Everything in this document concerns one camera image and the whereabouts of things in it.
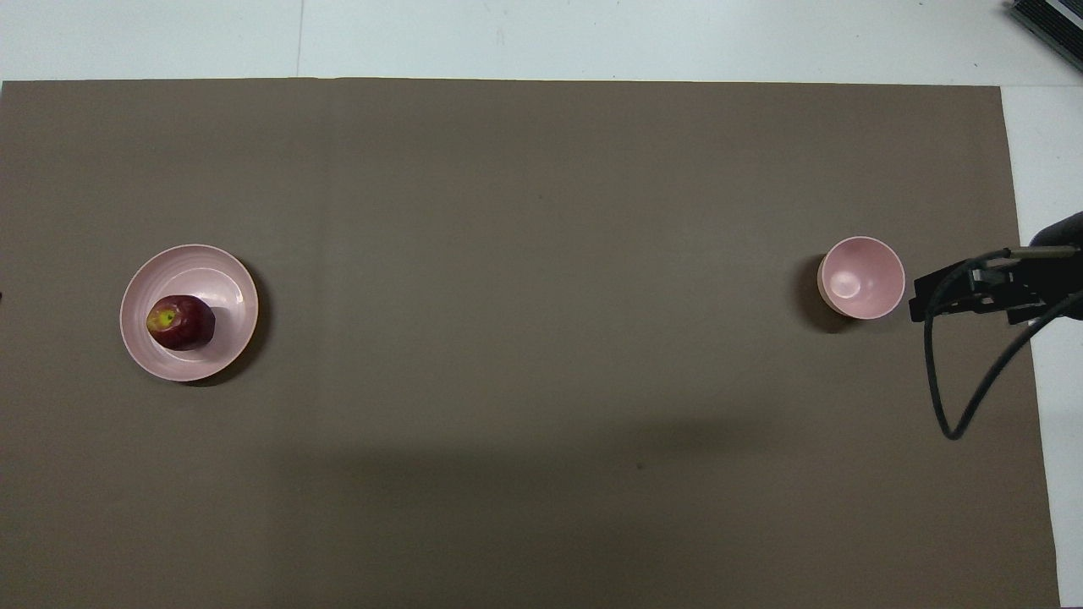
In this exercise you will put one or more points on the dark ribbed device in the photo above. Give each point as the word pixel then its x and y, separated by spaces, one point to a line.
pixel 1053 21

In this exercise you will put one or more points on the brown table mat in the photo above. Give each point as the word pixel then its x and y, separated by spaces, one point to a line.
pixel 525 338

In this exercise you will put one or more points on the pink bowl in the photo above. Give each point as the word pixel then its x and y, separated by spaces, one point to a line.
pixel 863 275

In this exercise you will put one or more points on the red apple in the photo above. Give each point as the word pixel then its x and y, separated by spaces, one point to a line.
pixel 188 326

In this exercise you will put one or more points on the pink plate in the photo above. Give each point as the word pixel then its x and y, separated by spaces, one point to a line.
pixel 211 279

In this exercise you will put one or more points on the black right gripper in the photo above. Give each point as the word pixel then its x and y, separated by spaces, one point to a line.
pixel 1053 281

